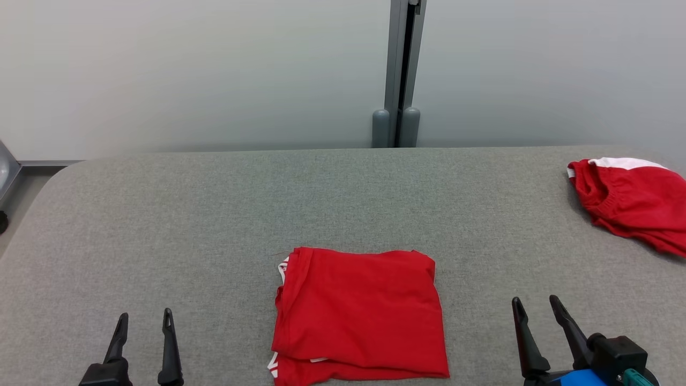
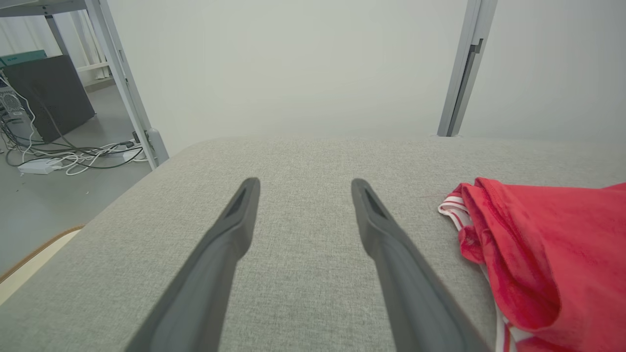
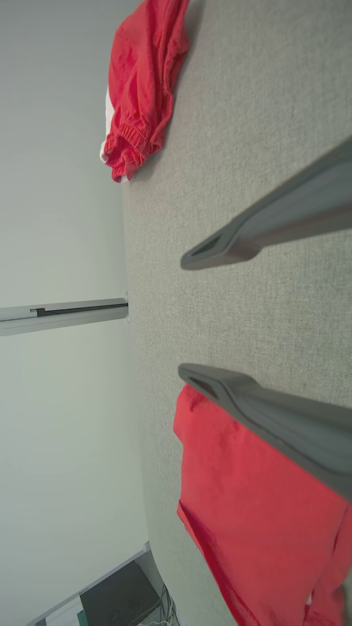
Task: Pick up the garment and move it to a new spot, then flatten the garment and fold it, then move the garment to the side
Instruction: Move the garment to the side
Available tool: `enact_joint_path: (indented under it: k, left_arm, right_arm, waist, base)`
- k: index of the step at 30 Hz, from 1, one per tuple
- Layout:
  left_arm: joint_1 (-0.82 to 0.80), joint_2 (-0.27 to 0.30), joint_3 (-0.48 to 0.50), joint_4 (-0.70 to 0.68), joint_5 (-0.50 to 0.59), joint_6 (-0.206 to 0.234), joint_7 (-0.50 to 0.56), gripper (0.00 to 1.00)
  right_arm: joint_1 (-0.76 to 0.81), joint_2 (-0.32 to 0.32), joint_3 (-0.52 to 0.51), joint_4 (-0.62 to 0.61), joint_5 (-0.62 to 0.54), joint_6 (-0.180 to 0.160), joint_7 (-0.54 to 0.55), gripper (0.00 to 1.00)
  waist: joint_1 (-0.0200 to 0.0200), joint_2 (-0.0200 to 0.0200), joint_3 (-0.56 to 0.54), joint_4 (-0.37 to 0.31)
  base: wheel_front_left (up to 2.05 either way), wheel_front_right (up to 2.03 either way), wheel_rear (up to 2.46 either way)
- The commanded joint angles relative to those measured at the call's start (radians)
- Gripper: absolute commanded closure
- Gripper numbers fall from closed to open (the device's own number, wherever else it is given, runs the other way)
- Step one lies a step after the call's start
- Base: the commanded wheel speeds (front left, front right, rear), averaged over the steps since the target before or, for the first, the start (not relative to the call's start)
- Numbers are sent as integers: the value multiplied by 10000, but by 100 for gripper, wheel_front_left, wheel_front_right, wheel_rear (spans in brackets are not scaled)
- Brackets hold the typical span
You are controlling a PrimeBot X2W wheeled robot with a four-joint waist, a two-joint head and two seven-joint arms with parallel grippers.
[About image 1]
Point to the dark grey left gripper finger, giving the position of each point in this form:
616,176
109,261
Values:
170,354
117,343

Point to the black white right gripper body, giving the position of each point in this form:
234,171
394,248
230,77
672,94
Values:
538,379

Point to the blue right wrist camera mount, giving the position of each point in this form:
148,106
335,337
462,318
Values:
616,354

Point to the red basketball jersey number 23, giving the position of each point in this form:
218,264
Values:
359,311

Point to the red shorts with white band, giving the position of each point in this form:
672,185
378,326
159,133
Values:
638,203

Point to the black caster wheel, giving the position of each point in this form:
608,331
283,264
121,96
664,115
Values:
2,222

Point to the grey metal frame leg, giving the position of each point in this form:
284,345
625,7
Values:
8,171

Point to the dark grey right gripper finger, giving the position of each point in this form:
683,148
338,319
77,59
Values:
571,332
528,343

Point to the grey metal partition post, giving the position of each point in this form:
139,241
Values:
399,64

